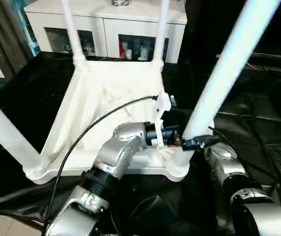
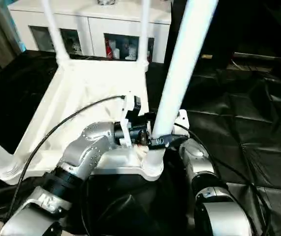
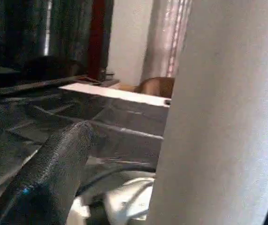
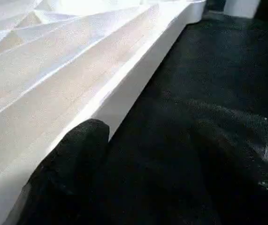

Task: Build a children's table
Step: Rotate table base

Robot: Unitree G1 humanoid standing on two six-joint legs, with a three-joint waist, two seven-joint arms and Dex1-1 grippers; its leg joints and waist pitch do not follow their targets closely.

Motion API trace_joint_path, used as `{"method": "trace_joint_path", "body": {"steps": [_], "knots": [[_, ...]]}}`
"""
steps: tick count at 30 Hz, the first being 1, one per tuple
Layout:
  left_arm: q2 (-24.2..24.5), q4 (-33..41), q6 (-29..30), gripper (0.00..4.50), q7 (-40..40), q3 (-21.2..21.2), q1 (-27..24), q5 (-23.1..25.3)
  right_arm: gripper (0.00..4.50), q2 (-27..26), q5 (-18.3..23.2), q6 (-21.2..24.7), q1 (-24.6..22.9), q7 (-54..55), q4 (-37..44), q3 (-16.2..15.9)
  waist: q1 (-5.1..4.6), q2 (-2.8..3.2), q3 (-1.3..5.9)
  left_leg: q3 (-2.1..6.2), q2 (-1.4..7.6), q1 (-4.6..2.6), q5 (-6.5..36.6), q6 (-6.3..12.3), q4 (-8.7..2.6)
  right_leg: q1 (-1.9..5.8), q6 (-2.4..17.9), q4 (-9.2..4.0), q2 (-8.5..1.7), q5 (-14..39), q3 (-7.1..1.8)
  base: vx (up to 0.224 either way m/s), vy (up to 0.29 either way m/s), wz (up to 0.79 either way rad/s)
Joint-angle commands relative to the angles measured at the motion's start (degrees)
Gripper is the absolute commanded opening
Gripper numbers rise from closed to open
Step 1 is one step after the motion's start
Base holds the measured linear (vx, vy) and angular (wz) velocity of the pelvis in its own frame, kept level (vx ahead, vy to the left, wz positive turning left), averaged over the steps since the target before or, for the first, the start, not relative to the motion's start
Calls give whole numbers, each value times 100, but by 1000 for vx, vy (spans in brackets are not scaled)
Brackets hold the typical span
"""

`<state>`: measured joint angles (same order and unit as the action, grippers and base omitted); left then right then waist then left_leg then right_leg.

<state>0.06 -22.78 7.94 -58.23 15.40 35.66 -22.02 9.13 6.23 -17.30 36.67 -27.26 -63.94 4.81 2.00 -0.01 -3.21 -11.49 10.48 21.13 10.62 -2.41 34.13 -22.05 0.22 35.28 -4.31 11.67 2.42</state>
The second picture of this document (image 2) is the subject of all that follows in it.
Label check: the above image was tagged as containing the white plastic table top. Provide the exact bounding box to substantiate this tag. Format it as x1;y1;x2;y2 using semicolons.
0;58;166;185

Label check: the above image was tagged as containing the black mat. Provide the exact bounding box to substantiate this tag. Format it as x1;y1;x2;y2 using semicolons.
0;49;281;236

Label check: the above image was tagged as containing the white glass-door cabinet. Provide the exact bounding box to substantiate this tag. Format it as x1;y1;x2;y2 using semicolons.
8;0;173;64

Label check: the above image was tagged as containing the dark low bench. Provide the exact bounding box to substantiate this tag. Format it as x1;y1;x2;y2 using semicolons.
232;51;281;72

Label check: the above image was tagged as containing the black speaker with gold label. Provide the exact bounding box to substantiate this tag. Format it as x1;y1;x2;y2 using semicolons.
164;0;281;71

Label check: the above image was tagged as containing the grey-brown curtain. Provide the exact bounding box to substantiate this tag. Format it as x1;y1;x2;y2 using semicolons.
0;0;27;76

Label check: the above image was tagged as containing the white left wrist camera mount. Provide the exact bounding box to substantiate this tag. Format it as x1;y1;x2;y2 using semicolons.
119;90;143;148

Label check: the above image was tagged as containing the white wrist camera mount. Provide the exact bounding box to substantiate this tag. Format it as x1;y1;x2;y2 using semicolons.
173;109;190;138
119;90;143;148

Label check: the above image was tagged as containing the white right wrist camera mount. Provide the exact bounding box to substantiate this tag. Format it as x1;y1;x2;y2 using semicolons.
173;109;190;138

